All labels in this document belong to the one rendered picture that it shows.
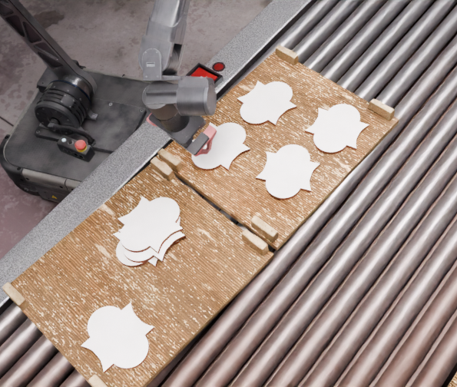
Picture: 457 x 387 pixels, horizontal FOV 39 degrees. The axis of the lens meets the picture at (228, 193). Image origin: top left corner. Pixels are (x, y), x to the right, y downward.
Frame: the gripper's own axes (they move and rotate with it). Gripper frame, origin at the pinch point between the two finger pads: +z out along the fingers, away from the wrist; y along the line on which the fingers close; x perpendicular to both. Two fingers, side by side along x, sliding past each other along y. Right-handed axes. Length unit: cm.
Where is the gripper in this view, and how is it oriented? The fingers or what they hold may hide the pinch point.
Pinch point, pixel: (190, 137)
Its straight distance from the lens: 135.4
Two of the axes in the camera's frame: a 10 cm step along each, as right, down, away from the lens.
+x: -6.3, 7.7, -0.9
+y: -7.3, -5.5, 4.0
